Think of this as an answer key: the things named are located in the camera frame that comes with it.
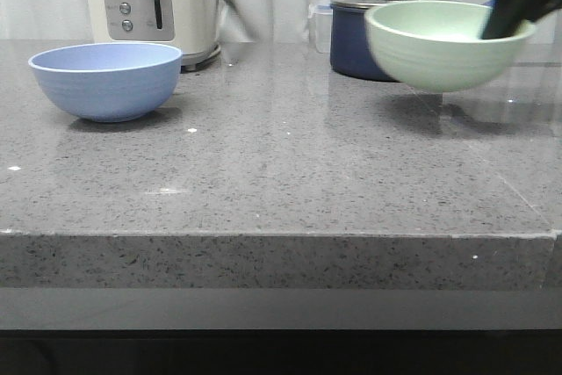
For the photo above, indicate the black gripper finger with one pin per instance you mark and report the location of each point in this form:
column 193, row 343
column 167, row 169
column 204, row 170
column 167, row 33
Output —
column 506, row 16

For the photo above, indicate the green bowl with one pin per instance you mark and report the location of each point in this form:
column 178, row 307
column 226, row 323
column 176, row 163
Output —
column 437, row 45

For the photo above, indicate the blue bowl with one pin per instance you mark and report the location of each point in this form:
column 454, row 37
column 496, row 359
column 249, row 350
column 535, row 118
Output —
column 108, row 82

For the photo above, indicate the dark blue saucepan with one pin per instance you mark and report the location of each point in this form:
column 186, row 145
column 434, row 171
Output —
column 349, row 50

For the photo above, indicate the clear plastic container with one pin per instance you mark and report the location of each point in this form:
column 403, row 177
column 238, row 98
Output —
column 320, row 25

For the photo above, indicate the cream toaster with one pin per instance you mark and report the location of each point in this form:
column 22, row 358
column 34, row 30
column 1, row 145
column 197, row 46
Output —
column 189, row 25

